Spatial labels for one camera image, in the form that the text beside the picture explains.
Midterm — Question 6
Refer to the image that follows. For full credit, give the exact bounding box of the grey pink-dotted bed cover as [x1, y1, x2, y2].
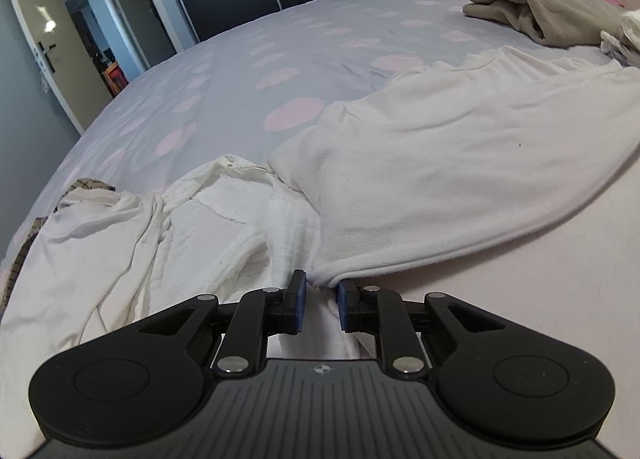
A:
[0, 0, 640, 459]

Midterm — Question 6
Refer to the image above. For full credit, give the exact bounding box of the black door handle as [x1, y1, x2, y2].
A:
[35, 42, 59, 73]

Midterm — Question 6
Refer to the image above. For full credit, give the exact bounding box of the cream long-sleeve shirt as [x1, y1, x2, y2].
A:
[269, 46, 640, 292]

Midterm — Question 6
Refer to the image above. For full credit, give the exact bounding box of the white t-shirt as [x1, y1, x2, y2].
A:
[0, 186, 168, 357]

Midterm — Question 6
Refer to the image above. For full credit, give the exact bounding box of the checkered cloth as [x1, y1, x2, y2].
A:
[0, 178, 117, 300]

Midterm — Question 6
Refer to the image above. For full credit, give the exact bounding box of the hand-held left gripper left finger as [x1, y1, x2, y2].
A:
[135, 270, 307, 379]

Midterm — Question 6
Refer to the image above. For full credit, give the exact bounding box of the white ribbed garment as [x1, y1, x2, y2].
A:
[600, 9, 640, 65]

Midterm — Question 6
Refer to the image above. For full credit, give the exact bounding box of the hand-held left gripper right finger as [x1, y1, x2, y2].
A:
[337, 280, 506, 377]

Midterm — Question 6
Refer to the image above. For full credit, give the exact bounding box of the white door frame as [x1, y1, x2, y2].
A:
[89, 0, 202, 85]

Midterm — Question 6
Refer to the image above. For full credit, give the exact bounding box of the white waffle button shirt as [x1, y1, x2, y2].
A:
[100, 154, 323, 335]

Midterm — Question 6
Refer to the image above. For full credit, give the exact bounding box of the taupe fleece cloth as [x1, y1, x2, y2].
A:
[462, 0, 626, 47]

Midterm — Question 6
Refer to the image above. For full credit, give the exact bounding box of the white room door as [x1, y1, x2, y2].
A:
[0, 0, 115, 136]

